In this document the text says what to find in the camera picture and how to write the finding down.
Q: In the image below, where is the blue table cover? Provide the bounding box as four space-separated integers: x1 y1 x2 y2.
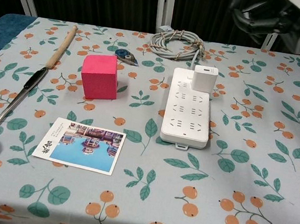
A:
0 12 37 71

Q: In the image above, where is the white cable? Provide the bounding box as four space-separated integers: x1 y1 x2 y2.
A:
146 23 207 72

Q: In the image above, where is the photo postcard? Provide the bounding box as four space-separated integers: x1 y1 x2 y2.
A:
30 114 128 177

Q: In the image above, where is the white vertical frame post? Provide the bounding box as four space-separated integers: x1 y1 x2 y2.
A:
153 0 176 35

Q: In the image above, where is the wooden handled steel ladle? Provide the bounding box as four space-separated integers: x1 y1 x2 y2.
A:
0 14 79 163

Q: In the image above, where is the white plug adapter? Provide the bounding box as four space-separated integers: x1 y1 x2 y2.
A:
190 64 219 95

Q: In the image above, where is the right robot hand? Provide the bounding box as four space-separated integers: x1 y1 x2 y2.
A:
225 0 300 51

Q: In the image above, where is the red cube box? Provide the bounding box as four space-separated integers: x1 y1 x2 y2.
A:
77 51 122 104

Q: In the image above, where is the fruit leaf patterned tablecloth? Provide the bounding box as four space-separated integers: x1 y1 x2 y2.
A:
0 11 300 224

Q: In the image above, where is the blue correction tape dispenser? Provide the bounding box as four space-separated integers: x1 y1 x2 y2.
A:
113 47 141 67

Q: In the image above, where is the white power strip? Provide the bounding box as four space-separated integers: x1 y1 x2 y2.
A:
157 66 219 154

